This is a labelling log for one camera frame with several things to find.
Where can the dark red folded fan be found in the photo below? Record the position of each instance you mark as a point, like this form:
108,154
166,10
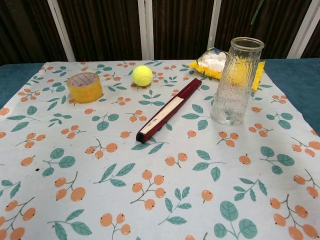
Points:
162,117

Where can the yellow bag of white cubes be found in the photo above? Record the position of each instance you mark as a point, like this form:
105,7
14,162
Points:
212,62

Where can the clear glass cup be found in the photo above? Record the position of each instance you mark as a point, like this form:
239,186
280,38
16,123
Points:
232,100

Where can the teal table cover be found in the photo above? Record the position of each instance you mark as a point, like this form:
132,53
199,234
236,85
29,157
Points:
295,82

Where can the floral print tablecloth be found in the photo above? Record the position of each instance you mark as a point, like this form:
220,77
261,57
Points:
160,175

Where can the white partition frame post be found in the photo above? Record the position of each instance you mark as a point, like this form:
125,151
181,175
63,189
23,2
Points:
214,22
303,30
145,30
61,30

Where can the yellow tennis ball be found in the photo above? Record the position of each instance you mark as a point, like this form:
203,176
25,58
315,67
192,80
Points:
142,76

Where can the yellow clear tape roll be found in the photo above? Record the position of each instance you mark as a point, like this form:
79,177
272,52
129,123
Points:
86,92

